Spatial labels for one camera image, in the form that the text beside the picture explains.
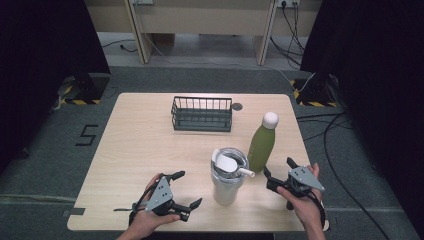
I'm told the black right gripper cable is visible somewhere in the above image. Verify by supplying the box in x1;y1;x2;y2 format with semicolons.
308;190;327;232

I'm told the person's right hand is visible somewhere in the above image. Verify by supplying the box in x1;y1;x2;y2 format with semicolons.
276;162;327;231

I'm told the thin white cable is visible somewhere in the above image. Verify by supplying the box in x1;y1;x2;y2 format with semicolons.
142;32;316;94

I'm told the green bottle with white cap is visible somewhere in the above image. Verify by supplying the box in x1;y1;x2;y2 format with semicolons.
246;111;280;174

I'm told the long black floor cable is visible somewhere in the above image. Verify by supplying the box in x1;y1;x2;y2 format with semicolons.
322;112;392;240

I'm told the black curtain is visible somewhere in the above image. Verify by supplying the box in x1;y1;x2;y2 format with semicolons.
299;0;424;231
0;0;112;174

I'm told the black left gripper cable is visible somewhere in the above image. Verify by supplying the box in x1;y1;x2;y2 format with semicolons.
113;172;165;226

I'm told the grey tape strip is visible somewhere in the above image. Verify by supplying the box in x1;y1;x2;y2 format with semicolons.
61;207;87;218

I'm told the bundle of black plug cables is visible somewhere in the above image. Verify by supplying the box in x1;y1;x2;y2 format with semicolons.
269;2;307;68

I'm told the white wall socket with plugs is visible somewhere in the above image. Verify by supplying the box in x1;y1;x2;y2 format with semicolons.
277;0;302;9

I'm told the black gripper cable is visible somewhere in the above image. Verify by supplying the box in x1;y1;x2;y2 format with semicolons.
113;172;165;226
308;190;327;232

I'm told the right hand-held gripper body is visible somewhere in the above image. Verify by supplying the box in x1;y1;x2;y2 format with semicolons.
266;165;326;211

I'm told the black wire basket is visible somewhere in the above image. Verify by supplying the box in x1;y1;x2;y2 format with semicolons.
170;96;234;133

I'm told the person's left hand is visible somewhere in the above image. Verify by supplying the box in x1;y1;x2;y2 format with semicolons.
130;172;181;232

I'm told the black stand base striped tape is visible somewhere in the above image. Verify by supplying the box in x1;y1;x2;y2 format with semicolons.
289;73;339;108
58;72;112;106

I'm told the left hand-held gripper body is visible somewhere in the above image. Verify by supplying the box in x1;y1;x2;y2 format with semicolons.
145;175;188;223

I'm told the short black floor cable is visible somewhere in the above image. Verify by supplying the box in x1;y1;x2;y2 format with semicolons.
101;38;138;54

